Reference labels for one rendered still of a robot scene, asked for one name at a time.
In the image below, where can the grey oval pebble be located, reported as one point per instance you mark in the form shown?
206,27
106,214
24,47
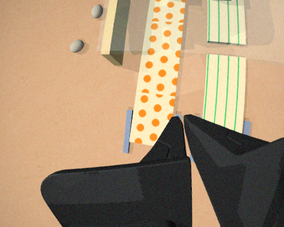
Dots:
76,46
97,11

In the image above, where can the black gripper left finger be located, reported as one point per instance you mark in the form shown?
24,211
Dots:
157,188

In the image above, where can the cream strip with orange dots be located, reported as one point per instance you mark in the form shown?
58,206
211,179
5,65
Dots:
155,97

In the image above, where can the cream strip with green lines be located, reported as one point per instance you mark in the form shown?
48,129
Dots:
224,97

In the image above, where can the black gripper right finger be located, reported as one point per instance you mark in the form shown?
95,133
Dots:
243,176

